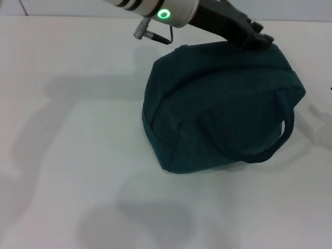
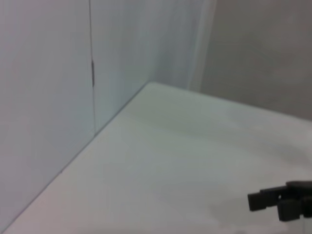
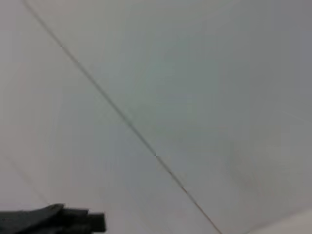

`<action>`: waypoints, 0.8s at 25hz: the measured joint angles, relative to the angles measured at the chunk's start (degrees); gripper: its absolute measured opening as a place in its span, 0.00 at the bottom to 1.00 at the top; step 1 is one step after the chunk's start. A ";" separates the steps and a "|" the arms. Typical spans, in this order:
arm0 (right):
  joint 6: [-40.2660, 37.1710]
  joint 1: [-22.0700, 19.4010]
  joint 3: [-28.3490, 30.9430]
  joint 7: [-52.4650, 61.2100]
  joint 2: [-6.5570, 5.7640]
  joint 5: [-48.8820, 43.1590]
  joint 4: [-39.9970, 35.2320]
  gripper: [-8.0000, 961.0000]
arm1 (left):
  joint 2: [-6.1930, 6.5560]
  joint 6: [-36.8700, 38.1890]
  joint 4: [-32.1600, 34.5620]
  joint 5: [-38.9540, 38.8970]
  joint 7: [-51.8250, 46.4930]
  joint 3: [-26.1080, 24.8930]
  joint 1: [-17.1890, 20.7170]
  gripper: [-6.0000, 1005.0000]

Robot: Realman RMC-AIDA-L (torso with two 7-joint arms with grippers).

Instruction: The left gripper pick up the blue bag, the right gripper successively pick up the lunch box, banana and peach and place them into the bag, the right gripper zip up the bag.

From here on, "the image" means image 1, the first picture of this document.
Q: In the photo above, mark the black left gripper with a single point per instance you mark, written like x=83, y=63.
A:
x=220, y=20

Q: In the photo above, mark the dark teal fabric lunch bag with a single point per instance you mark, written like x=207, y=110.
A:
x=220, y=109

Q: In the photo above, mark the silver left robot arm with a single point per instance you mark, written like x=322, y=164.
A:
x=160, y=10

